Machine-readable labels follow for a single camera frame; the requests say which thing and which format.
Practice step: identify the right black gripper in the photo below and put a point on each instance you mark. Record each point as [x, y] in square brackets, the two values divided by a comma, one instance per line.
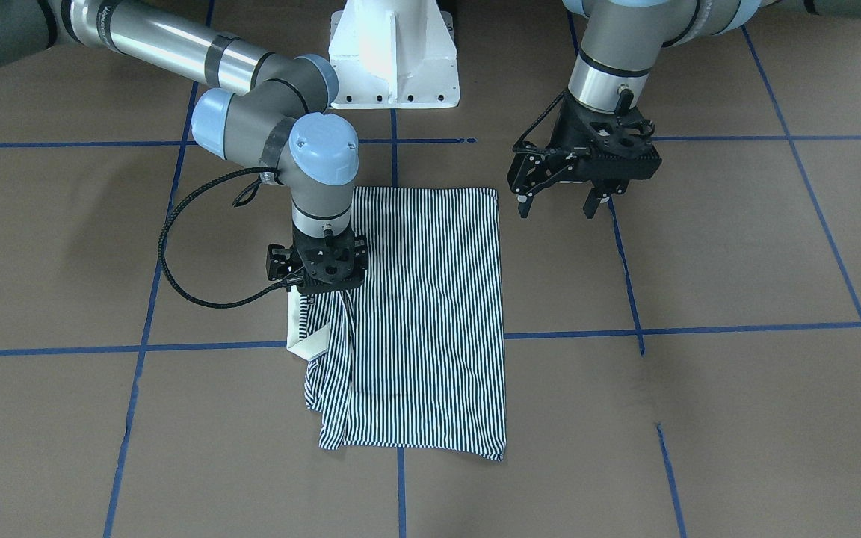
[276, 264]

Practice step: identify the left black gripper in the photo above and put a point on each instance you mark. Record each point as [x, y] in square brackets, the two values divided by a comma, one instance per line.
[569, 134]

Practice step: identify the navy white striped polo shirt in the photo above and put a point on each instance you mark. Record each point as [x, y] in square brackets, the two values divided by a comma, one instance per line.
[414, 357]

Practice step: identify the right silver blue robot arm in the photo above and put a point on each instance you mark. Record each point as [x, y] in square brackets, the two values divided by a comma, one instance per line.
[260, 110]

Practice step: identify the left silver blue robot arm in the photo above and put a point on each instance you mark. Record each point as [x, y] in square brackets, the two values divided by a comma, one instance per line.
[622, 41]

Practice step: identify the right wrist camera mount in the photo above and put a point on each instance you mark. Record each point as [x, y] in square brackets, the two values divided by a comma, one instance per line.
[332, 263]

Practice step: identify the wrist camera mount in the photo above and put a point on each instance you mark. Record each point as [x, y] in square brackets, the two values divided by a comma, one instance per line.
[624, 151]
[332, 263]

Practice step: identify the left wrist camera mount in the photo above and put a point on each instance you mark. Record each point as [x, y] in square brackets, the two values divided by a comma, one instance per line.
[624, 151]

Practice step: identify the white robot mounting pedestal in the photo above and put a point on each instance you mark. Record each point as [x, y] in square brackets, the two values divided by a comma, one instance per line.
[394, 55]

